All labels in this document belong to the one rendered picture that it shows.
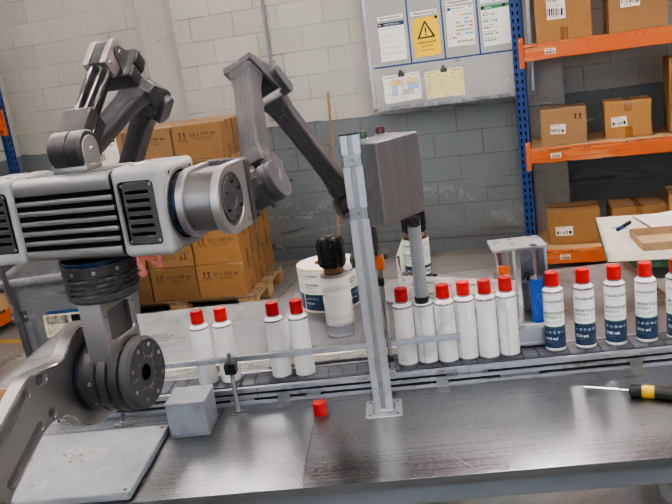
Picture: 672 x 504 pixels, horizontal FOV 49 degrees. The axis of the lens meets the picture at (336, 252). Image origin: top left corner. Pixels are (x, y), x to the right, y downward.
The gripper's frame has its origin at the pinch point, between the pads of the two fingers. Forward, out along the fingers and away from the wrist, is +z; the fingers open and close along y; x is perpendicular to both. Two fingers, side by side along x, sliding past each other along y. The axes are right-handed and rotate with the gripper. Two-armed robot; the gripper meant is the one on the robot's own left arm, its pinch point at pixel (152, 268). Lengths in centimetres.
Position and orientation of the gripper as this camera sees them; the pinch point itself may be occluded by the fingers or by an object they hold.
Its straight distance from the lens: 211.5
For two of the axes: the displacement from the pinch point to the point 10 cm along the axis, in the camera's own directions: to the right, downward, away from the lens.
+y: 2.4, -2.5, 9.4
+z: 7.1, 7.1, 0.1
